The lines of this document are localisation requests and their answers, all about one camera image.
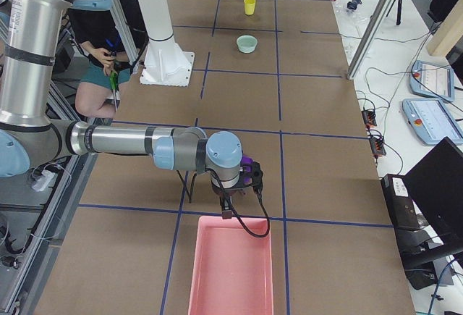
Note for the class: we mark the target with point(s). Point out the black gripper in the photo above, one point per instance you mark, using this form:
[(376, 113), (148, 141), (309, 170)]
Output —
[(226, 192)]

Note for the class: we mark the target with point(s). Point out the purple microfiber cloth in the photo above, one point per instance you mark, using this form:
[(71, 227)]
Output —
[(246, 167)]

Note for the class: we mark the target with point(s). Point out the yellow plastic cup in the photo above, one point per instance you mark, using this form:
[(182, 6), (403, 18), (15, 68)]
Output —
[(249, 7)]

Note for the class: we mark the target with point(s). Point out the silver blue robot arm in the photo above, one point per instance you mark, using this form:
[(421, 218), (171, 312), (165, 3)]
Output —
[(29, 138)]

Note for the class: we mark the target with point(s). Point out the black computer box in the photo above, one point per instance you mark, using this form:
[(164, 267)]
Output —
[(399, 204)]

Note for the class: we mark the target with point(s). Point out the pink plastic bin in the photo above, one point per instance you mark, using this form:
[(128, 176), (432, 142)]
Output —
[(232, 271)]

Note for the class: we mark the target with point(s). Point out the mint green bowl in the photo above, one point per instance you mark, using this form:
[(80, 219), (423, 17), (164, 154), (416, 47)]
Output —
[(246, 44)]

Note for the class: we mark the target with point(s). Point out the near orange black connector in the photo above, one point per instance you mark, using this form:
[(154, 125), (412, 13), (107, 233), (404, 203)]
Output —
[(377, 146)]

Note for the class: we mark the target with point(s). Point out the orange black connector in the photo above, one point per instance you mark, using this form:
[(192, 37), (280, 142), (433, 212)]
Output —
[(369, 118), (377, 146)]

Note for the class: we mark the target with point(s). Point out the far orange black connector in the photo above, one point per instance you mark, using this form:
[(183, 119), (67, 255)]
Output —
[(369, 118)]

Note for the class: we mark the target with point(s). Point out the white power strip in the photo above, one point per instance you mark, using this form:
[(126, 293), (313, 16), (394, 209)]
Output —
[(42, 181)]

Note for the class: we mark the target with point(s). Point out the black monitor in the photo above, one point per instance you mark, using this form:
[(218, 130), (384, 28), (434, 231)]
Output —
[(435, 185)]

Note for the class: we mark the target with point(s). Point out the seated person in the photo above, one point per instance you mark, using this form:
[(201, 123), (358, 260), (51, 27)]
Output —
[(97, 35)]

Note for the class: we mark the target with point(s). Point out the near teach pendant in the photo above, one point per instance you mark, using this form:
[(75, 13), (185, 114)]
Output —
[(431, 120)]

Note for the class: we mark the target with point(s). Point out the teach pendant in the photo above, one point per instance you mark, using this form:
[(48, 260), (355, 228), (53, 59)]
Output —
[(431, 120), (432, 80)]

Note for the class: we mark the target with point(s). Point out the dark blue handheld tool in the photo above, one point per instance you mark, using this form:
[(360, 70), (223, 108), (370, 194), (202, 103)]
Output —
[(353, 4)]

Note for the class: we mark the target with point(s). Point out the far teach pendant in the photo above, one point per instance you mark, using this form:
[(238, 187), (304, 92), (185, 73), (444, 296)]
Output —
[(432, 80)]

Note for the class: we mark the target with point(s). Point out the black small tripod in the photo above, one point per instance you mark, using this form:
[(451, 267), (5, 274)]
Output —
[(398, 11)]

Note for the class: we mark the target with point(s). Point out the wooden board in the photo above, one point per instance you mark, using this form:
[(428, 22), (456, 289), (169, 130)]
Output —
[(449, 32)]

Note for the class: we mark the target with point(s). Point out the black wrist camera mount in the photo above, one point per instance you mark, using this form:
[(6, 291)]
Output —
[(257, 178)]

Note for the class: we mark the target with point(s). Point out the white camera stand column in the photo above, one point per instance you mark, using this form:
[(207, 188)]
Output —
[(165, 62)]

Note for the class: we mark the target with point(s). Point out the green handled grabber tool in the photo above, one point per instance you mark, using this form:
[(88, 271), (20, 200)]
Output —
[(113, 78)]

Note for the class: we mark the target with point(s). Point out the aluminium frame post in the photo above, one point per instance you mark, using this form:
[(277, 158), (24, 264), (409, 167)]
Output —
[(369, 35)]

